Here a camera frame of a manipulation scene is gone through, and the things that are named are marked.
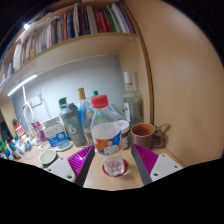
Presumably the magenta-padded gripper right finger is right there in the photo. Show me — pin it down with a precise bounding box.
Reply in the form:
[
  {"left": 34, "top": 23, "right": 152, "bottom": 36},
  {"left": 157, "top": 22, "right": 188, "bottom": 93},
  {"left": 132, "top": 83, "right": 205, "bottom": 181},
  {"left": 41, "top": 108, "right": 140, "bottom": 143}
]
[{"left": 130, "top": 143, "right": 184, "bottom": 186}]

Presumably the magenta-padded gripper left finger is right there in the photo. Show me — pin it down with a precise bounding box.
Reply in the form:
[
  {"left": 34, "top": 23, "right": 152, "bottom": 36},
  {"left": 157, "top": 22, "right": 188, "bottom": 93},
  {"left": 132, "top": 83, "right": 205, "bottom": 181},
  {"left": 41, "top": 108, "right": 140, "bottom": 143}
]
[{"left": 43, "top": 144, "right": 97, "bottom": 188}]

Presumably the clear water bottle red cap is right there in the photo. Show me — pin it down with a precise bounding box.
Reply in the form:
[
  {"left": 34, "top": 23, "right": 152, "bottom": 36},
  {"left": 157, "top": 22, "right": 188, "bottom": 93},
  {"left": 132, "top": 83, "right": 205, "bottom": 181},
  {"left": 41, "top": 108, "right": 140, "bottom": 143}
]
[{"left": 89, "top": 94, "right": 126, "bottom": 178}]

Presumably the flat round red coaster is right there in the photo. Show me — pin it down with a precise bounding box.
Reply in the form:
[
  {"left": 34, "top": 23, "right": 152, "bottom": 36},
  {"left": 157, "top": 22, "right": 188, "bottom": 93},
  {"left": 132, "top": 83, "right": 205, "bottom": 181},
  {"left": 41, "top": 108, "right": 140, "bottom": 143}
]
[{"left": 101, "top": 158, "right": 129, "bottom": 178}]

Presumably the light blue flat device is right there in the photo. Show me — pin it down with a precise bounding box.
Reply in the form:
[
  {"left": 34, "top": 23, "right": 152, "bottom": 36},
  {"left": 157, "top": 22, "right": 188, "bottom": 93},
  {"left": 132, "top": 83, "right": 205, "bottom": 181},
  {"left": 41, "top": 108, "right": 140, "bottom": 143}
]
[{"left": 49, "top": 141, "right": 73, "bottom": 153}]

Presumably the brown ceramic mug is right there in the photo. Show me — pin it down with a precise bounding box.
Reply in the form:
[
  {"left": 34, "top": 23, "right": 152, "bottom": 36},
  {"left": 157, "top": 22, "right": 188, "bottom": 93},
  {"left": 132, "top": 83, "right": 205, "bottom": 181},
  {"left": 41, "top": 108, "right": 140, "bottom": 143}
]
[{"left": 130, "top": 122, "right": 166, "bottom": 150}]

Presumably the grey shaker bottle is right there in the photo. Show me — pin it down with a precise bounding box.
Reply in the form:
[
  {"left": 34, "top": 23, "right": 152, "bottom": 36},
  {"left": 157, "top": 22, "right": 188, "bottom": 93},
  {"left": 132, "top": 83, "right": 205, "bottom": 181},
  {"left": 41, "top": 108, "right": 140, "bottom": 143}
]
[{"left": 59, "top": 102, "right": 88, "bottom": 148}]

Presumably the blue and white carton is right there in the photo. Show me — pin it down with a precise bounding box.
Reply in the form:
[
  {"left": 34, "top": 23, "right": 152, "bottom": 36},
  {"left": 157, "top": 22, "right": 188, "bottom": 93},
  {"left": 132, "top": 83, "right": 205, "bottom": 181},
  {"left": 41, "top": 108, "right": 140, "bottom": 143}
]
[{"left": 41, "top": 116, "right": 69, "bottom": 148}]

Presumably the metal spoon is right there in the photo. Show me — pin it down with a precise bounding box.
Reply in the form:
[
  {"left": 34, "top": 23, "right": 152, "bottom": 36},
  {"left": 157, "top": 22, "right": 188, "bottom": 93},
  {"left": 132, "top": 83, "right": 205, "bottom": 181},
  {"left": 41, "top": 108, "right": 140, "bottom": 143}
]
[{"left": 154, "top": 123, "right": 169, "bottom": 132}]

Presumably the small white round lid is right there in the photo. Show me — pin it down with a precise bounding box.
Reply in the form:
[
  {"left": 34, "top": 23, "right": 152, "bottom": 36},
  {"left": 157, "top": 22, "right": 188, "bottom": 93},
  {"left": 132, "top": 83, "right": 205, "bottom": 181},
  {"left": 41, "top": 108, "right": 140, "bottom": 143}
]
[{"left": 39, "top": 140, "right": 52, "bottom": 151}]

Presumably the pink packet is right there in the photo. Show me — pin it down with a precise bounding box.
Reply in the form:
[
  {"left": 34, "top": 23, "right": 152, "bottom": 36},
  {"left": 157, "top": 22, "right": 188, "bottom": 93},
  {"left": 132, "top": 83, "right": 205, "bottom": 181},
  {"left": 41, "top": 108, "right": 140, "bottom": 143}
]
[{"left": 31, "top": 120, "right": 48, "bottom": 144}]

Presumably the clear glass bottle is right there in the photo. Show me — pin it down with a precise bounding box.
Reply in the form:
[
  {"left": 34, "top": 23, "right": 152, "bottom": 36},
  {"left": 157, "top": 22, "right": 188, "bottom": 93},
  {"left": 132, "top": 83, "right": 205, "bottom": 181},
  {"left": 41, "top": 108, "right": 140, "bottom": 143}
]
[{"left": 121, "top": 71, "right": 145, "bottom": 126}]

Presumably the white LED light bar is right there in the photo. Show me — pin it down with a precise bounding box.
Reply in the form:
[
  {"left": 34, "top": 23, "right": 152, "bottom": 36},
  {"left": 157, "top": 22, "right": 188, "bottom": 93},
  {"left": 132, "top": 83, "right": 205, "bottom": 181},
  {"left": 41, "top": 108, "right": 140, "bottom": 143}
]
[{"left": 6, "top": 73, "right": 39, "bottom": 98}]

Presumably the wooden shelf unit with books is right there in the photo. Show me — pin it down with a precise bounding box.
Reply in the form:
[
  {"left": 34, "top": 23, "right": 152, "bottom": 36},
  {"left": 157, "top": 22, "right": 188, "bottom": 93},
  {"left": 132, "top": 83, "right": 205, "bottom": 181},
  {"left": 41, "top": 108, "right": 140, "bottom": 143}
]
[{"left": 0, "top": 0, "right": 141, "bottom": 88}]

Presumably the white wall socket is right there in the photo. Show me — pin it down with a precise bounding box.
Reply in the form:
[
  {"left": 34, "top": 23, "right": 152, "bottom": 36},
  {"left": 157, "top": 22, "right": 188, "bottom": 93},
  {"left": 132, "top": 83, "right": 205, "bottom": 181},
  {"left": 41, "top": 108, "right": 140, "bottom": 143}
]
[{"left": 29, "top": 95, "right": 43, "bottom": 108}]

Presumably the white cable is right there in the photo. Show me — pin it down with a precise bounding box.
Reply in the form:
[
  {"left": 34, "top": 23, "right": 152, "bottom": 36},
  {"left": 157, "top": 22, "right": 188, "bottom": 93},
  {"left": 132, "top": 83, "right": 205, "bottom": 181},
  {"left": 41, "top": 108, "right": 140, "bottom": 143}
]
[{"left": 19, "top": 85, "right": 38, "bottom": 129}]

